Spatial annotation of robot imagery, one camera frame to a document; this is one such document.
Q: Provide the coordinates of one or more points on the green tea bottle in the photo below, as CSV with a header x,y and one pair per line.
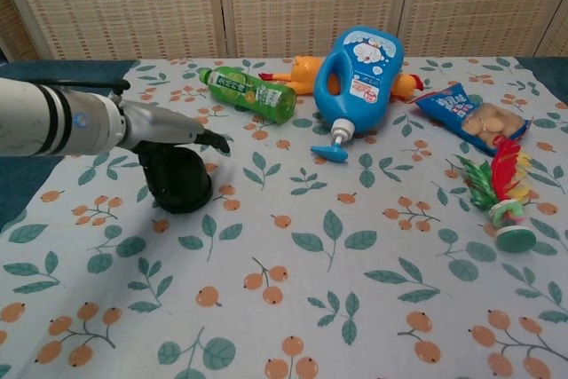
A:
x,y
248,92

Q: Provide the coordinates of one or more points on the floral tablecloth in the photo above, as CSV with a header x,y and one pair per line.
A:
x,y
310,263

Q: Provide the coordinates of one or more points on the blue pump detergent bottle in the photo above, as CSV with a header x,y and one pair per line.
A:
x,y
355,81

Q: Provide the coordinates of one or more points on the yellow rubber chicken toy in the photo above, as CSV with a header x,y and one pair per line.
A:
x,y
306,75

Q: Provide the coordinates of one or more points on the bamboo folding screen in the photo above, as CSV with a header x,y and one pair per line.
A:
x,y
133,6

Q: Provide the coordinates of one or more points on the colourful feather shuttlecock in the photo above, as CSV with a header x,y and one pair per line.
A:
x,y
501,183

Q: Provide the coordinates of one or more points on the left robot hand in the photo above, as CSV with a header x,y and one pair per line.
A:
x,y
164,123

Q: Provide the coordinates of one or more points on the black dice cup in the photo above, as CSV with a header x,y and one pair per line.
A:
x,y
177,170

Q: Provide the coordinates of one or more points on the blue snack bag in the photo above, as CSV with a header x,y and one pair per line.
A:
x,y
470,119

